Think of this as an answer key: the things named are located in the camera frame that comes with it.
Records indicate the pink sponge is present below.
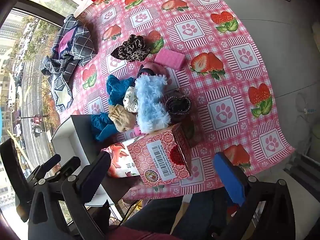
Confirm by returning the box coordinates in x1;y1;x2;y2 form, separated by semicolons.
154;49;186;71

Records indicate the pink and black fluffy item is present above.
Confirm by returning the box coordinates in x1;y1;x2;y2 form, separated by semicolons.
136;62;170;83

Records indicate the leopard print scrunchie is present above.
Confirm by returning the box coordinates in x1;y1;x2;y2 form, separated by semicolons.
111;34;152;62

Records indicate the person's jeans leg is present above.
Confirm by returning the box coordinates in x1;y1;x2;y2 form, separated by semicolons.
122;187;240;240

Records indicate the grey plaid star cloth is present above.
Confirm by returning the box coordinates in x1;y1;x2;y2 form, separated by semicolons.
41;14;98;113

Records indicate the grey box with white inside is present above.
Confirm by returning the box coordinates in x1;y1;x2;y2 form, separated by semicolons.
51;114;130;205

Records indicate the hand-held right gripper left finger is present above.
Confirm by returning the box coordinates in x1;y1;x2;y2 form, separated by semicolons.
27;152;112;240

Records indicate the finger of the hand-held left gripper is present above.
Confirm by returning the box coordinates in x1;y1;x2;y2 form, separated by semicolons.
54;156;82;178
26;154;62;181

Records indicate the red patterned cardboard box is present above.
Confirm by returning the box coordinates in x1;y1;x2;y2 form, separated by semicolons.
127;123;192;187

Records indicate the maroon garment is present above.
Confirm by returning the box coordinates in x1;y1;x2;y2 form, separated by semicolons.
106;225;180;240

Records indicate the tan knitted glove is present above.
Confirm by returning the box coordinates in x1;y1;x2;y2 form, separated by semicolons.
108;104;138;133

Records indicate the teal velvet scrunchie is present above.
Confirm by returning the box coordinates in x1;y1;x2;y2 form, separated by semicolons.
91;112;118;142
106;75;137;107

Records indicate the light blue fluffy scrunchie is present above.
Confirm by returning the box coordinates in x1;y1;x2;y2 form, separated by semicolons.
134;74;172;133

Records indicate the red green knitted hat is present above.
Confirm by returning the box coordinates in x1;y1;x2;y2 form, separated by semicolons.
165;91;192;123

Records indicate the cream polka dot scrunchie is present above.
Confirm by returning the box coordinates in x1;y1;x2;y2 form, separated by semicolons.
124;86;139;113

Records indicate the white cup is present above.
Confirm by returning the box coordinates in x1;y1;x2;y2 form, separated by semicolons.
75;0;91;17

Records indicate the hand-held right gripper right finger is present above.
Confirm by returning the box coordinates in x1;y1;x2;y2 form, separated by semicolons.
212;151;297;240

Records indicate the floral tissue packet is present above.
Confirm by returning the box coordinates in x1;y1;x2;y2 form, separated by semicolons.
101;141;140;178

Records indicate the pink strawberry paw-print tablecloth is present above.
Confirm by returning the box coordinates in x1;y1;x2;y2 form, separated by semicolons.
59;0;297;198

